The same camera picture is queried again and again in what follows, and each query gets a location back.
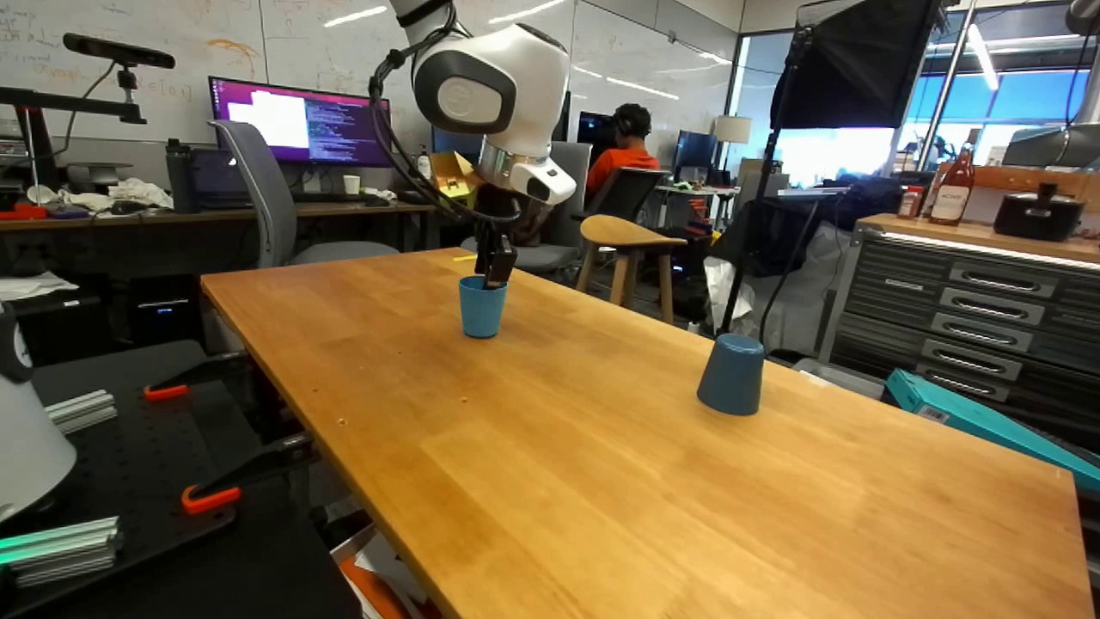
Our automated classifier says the grey drawer cabinet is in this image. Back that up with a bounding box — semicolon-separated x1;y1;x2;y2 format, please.
823;217;1100;448

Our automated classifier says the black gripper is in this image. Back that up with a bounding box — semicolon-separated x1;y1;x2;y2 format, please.
474;208;540;288

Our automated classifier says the teal case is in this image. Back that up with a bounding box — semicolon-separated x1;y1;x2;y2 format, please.
885;368;1100;491

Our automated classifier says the wooden stool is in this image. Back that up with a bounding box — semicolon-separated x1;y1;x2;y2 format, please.
577;215;684;325

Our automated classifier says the grey office chair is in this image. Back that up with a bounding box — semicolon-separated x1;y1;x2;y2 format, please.
217;122;392;268

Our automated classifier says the black softbox light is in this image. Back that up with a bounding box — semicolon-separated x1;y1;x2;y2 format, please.
770;0;941;129

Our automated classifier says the orange-handled clamp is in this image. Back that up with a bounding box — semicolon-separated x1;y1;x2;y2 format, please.
180;435;308;515
140;354;244;404

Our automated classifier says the seated person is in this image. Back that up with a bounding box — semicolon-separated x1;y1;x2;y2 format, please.
589;103;661;197

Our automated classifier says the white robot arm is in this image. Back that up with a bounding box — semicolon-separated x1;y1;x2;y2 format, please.
368;0;577;288

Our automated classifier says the computer monitor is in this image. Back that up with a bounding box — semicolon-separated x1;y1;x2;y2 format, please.
206;75;387;169

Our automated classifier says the red bottle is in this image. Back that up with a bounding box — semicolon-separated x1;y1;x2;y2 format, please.
927;130;981;225

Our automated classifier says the dark blue upside-down cup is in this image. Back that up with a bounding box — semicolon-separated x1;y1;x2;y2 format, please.
698;333;763;417

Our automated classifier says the light blue cup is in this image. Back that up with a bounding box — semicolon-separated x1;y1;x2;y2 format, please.
457;274;505;341

